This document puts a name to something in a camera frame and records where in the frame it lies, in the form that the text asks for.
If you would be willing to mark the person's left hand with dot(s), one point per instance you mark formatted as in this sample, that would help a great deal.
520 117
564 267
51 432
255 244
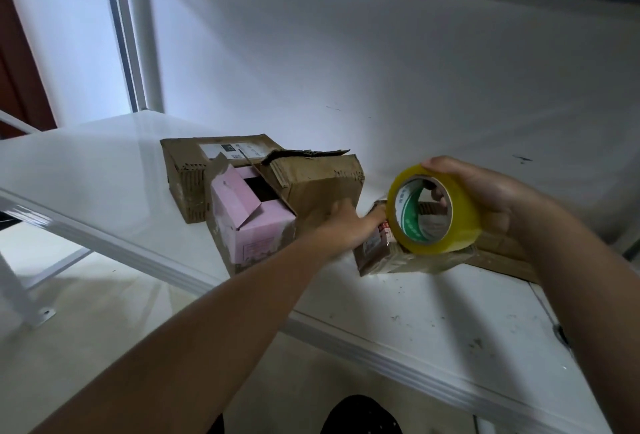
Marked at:
350 229

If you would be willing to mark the person's right hand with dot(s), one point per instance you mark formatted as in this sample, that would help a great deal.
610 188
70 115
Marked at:
495 194

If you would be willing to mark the small cardboard box red label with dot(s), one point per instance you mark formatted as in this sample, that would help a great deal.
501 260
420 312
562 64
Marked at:
385 254

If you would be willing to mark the yellow tape roll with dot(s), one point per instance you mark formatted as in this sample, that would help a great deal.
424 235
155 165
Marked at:
465 234

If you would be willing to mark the corrugated cardboard box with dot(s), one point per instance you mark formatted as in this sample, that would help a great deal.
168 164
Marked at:
320 184

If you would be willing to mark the pink carton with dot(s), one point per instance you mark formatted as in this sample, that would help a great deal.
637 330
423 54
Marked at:
258 234

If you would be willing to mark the long cardboard box white label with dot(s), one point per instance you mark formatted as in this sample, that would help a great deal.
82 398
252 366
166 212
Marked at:
185 179

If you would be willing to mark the person's right forearm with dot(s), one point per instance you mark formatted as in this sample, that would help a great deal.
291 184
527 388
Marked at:
590 309

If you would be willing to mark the person's left forearm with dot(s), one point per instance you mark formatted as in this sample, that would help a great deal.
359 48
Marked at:
180 359

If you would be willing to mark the person's black trousers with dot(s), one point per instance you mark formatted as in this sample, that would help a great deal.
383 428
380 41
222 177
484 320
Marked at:
360 416

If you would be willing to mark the white metal shelf rack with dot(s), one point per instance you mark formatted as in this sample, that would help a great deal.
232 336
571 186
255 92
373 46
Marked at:
90 179

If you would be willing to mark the red-brown door frame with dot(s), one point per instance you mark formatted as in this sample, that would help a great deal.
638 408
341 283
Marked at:
22 59

